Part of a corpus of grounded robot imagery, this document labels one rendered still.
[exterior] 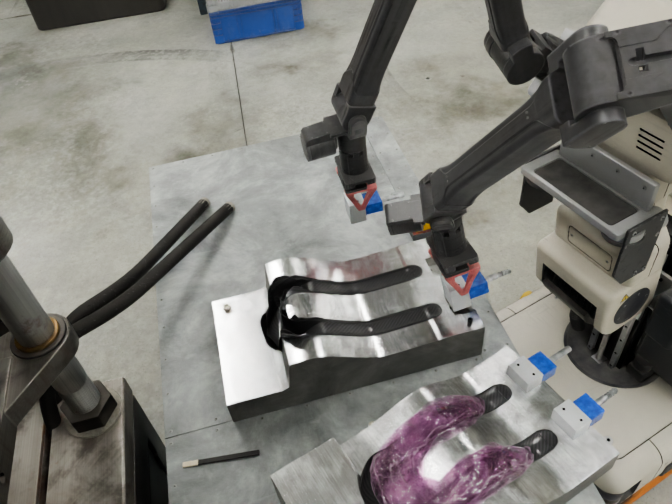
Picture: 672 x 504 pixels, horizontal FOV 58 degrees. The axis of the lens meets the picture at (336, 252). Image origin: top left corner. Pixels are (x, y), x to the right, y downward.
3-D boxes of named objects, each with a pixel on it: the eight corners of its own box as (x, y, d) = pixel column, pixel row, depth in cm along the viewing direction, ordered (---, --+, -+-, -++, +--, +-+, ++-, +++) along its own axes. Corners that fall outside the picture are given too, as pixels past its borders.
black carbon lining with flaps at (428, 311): (418, 268, 129) (418, 236, 123) (446, 325, 118) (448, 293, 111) (257, 309, 125) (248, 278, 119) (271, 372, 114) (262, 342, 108)
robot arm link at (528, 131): (643, 122, 61) (623, 26, 64) (596, 119, 60) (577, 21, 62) (450, 235, 101) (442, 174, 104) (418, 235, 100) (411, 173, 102)
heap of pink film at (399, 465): (472, 387, 109) (475, 363, 104) (545, 466, 98) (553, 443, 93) (350, 465, 101) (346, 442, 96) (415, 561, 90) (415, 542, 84)
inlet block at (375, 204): (400, 196, 140) (399, 178, 136) (407, 210, 136) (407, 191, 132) (345, 210, 139) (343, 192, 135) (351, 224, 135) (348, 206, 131)
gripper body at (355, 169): (346, 192, 125) (342, 163, 120) (334, 163, 132) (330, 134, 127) (377, 184, 125) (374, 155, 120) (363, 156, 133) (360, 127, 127)
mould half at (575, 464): (504, 362, 119) (511, 327, 112) (612, 468, 103) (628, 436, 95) (280, 504, 104) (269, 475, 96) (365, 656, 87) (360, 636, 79)
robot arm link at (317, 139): (368, 117, 112) (352, 85, 116) (308, 134, 110) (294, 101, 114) (367, 158, 122) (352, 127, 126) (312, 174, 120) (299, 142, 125)
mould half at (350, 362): (434, 264, 139) (436, 220, 130) (481, 354, 121) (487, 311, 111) (217, 319, 133) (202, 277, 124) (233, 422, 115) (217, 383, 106)
